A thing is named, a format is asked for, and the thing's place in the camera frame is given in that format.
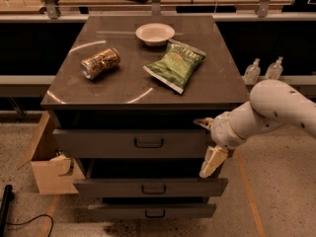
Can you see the clear sanitizer bottle left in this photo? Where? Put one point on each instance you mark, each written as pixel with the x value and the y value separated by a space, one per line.
pixel 252 72

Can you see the grey drawer cabinet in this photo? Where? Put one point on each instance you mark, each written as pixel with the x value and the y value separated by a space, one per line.
pixel 215 85

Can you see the grey drawer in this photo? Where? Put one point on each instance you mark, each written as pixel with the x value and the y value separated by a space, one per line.
pixel 153 208
pixel 148 178
pixel 133 134

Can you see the gold drink can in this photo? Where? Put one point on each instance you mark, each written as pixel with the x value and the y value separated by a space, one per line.
pixel 101 62

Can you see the green chip bag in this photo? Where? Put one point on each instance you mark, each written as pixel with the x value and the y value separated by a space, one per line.
pixel 178 64

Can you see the clear sanitizer bottle right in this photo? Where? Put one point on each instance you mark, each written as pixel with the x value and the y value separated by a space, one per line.
pixel 275 69

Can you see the grey bottom drawer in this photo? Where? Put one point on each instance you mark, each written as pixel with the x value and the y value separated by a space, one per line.
pixel 153 208

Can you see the cardboard box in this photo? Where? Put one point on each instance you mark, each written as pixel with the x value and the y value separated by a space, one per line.
pixel 54 173

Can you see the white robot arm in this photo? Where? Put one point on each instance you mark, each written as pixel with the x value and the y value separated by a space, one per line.
pixel 271 104

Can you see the clear sanitizer bottle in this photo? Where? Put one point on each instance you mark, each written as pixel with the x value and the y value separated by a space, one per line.
pixel 275 69
pixel 252 72

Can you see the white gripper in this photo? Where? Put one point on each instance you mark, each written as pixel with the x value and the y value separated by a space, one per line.
pixel 221 131

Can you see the black pole base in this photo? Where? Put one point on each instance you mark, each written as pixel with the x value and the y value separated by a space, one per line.
pixel 6 198

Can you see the grey top drawer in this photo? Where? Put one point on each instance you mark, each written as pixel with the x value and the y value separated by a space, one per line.
pixel 133 134

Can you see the white paper bowl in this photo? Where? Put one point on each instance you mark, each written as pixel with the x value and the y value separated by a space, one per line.
pixel 155 34

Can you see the grey middle drawer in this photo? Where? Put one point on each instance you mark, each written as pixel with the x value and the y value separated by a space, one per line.
pixel 148 178

